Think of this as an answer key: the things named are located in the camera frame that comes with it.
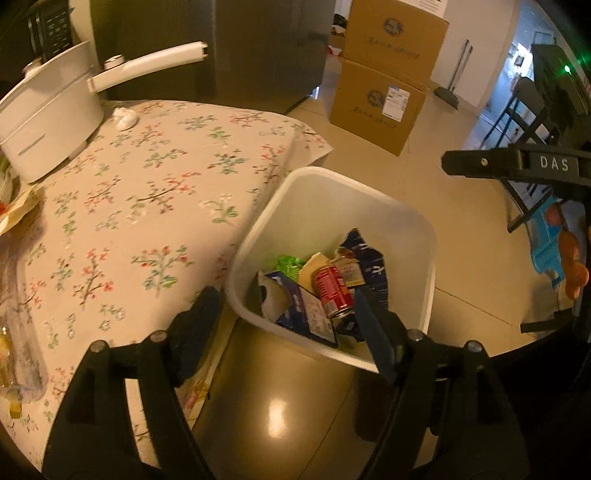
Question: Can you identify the grey refrigerator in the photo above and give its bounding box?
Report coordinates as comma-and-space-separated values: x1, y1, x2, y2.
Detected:
90, 0, 349, 116

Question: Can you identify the blue patterned wrapper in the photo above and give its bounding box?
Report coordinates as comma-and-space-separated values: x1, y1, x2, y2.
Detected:
339, 228, 394, 308

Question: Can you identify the cardboard box with white label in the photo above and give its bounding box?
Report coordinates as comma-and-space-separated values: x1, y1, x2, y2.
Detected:
329, 60, 428, 157

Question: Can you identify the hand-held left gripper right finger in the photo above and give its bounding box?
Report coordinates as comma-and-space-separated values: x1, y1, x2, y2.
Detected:
355, 292, 532, 480

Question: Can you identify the green snack bag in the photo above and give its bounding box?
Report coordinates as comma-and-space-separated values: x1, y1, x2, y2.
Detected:
276, 254, 306, 274

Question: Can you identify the blue toy with orange balls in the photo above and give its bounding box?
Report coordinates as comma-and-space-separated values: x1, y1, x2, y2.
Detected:
530, 194, 591, 300

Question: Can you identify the white blue carton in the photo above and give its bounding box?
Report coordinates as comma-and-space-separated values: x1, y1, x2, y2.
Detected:
257, 271, 341, 348

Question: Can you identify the black folding chair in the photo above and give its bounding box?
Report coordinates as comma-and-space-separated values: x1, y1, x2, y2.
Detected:
480, 78, 561, 234

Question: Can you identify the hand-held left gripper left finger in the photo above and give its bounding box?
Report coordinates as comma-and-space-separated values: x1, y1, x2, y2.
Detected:
44, 286, 222, 480

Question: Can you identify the black microwave oven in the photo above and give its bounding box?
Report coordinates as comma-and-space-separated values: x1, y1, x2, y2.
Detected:
25, 0, 75, 63

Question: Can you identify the broom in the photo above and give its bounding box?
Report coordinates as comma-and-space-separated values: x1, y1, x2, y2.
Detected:
434, 39, 474, 109

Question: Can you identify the white electric pot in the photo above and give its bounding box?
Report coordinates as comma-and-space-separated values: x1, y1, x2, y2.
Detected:
0, 41, 208, 184

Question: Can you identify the white tissue wad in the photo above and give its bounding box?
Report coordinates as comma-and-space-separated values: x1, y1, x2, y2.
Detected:
112, 107, 138, 130

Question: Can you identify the orange white snack bag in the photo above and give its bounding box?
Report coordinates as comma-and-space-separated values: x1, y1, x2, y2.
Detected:
0, 185, 43, 236

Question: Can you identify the clear plastic bottle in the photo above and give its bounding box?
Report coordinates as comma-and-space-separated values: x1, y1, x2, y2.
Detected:
0, 295, 51, 404

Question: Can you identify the floral tablecloth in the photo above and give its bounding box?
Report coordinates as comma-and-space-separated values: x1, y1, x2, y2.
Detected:
0, 99, 335, 467

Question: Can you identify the white trash bin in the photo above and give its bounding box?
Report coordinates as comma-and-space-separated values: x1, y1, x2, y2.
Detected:
225, 166, 438, 374

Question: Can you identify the red drink can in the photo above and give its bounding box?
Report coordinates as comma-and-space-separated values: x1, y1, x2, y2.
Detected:
312, 265, 356, 330

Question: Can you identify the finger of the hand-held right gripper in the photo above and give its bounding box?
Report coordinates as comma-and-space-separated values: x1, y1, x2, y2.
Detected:
441, 144, 522, 179

